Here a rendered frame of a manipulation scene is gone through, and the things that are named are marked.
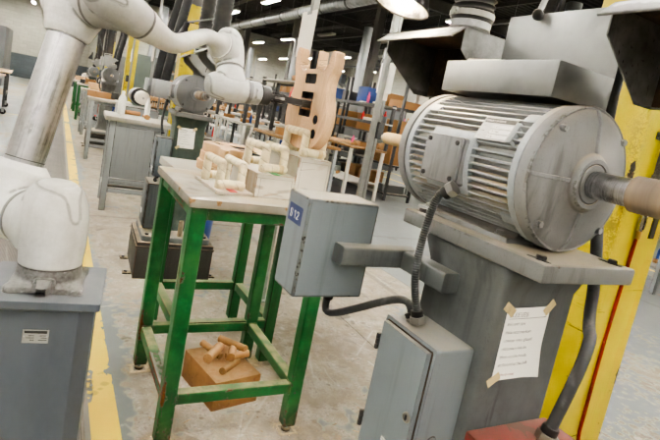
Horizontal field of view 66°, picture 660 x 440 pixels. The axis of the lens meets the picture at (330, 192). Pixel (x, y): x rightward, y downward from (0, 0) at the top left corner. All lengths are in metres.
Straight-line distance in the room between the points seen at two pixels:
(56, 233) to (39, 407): 0.45
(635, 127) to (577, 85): 0.99
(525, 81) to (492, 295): 0.38
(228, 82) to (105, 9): 0.56
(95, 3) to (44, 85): 0.28
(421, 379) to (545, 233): 0.32
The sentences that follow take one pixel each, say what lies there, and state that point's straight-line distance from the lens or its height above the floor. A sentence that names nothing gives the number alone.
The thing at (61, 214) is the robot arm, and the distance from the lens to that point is 1.44.
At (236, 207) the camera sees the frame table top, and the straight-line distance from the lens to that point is 1.76.
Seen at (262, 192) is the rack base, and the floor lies 0.95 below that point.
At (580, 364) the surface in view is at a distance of 1.01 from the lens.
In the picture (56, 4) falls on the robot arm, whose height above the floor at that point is 1.43.
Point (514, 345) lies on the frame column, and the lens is 0.99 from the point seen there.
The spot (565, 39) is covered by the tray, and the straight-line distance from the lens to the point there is 1.14.
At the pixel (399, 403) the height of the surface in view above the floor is 0.81.
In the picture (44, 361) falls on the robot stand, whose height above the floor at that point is 0.54.
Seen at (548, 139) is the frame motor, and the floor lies 1.31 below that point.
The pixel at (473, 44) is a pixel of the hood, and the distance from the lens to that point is 1.23.
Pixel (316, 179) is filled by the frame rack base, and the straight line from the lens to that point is 2.01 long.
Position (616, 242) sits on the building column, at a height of 1.06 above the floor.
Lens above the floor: 1.27
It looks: 8 degrees down
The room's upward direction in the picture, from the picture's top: 11 degrees clockwise
